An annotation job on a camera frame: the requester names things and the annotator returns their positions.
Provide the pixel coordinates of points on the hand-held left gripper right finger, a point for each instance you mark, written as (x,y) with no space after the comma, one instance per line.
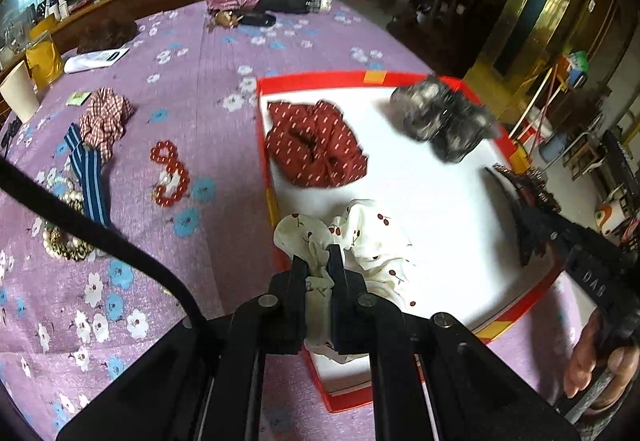
(336,293)

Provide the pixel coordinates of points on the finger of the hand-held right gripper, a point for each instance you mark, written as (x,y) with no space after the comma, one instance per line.
(555,231)

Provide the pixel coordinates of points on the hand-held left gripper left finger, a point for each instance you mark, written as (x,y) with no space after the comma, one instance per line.
(301,293)

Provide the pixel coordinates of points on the black rhinestone hair clip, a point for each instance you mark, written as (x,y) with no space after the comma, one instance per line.
(520,196)

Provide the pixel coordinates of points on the white cherry print scrunchie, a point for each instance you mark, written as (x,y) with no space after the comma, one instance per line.
(370,241)

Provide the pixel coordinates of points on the red-rimmed white tray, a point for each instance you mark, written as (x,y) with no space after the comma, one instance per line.
(450,221)

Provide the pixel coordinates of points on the grey black organza scrunchie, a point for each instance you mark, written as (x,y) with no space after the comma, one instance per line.
(440,121)

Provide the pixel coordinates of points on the red checkered scrunchie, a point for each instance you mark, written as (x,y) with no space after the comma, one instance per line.
(102,121)

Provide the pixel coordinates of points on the person's right hand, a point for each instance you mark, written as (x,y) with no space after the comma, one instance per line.
(580,366)

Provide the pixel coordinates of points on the dark red dotted scrunchie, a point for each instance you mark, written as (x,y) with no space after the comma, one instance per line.
(315,146)

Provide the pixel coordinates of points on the purple floral tablecloth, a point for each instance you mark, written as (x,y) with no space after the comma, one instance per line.
(200,96)

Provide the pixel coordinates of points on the black glasses case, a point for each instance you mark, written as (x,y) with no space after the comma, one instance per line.
(257,19)

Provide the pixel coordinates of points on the brown small toy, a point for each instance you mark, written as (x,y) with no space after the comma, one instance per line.
(222,20)

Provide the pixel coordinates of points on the small green tag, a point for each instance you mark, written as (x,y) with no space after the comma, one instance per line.
(78,98)

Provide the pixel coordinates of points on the white booklet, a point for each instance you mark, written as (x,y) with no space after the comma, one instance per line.
(92,61)

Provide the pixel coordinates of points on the brown furry wig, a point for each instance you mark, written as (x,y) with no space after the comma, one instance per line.
(107,33)

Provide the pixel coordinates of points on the yellow glass jar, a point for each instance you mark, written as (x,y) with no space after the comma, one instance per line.
(44,61)

